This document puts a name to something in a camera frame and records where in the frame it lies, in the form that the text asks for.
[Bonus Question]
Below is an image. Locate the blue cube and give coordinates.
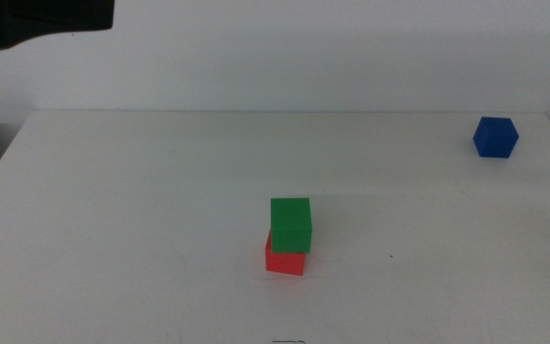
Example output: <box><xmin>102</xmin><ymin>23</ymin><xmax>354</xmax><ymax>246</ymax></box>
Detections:
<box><xmin>472</xmin><ymin>116</ymin><xmax>520</xmax><ymax>160</ymax></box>

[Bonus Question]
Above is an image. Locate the green cube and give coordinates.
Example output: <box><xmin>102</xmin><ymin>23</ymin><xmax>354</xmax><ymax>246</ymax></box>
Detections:
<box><xmin>269</xmin><ymin>197</ymin><xmax>313</xmax><ymax>254</ymax></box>

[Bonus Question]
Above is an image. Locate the red cube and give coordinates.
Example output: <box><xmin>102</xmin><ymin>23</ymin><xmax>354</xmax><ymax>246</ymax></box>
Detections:
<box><xmin>264</xmin><ymin>231</ymin><xmax>307</xmax><ymax>277</ymax></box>

